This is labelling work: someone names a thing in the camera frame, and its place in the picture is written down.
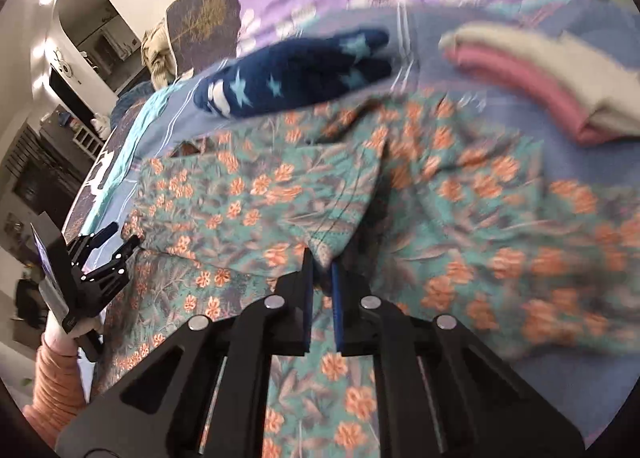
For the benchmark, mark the turquoise blanket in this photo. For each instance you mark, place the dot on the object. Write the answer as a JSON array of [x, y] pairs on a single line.
[[150, 111]]

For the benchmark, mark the beige clothes pile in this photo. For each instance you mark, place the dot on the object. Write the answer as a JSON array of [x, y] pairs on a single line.
[[157, 56]]

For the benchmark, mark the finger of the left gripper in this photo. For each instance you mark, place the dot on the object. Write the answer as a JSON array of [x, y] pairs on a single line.
[[82, 246], [115, 268]]

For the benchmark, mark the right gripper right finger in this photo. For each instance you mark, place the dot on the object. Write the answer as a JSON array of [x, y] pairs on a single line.
[[440, 392]]

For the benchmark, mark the white cat figurine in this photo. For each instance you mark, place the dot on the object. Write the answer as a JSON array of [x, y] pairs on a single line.
[[102, 126]]

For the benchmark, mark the dark tree pattern headboard cushion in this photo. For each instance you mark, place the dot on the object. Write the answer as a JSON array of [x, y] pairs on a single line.
[[202, 32]]

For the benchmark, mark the floral green orange shirt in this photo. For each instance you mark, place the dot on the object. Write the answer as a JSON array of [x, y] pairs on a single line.
[[350, 237]]

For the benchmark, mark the pink sleeve left forearm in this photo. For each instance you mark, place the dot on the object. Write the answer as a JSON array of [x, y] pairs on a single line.
[[58, 393]]

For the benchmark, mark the dark deer pattern side cushion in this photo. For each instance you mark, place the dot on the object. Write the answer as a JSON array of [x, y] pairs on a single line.
[[94, 182]]

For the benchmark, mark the left white gloved hand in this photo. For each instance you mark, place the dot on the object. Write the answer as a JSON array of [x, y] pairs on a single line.
[[70, 332]]

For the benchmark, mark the folded beige garment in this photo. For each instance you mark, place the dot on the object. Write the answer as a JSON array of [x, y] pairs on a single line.
[[608, 89]]

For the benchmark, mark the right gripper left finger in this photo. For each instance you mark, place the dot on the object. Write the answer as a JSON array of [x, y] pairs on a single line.
[[203, 392]]

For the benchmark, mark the navy star plush blanket roll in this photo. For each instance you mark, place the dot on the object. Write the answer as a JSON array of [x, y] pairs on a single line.
[[295, 73]]

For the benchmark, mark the folded pink garment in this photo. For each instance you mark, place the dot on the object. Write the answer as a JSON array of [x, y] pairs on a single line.
[[503, 69]]

